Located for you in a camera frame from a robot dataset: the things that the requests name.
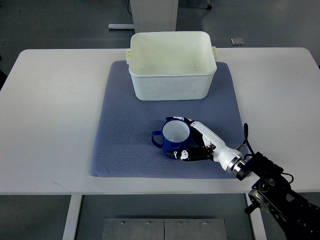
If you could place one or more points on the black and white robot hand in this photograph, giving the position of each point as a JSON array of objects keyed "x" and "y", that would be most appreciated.
[{"x": 209, "y": 147}]

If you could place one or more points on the blue mug white inside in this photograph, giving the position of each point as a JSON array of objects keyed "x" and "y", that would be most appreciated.
[{"x": 173, "y": 137}]

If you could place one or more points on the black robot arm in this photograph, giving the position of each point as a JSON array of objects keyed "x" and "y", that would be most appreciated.
[{"x": 272, "y": 192}]

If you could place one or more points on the white plastic box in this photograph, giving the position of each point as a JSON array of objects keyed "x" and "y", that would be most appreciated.
[{"x": 171, "y": 65}]

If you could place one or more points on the blue textured mat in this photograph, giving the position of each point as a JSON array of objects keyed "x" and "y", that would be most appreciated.
[{"x": 123, "y": 145}]

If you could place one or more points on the right white table leg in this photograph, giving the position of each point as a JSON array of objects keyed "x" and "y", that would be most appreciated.
[{"x": 257, "y": 225}]

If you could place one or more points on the white table leg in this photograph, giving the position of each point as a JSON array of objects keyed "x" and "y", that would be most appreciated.
[
  {"x": 72, "y": 218},
  {"x": 257, "y": 225}
]

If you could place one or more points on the grey floor socket cover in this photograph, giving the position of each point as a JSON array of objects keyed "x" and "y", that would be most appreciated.
[{"x": 237, "y": 41}]

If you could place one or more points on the metal floor plate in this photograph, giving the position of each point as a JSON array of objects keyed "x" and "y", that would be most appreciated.
[{"x": 163, "y": 229}]

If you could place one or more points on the left white table leg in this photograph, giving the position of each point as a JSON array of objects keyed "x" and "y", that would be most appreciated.
[{"x": 72, "y": 218}]

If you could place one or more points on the white pillar base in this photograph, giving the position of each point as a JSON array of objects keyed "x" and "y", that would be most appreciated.
[{"x": 150, "y": 16}]

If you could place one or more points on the dark object at left edge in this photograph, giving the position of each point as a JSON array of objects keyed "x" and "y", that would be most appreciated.
[{"x": 3, "y": 78}]

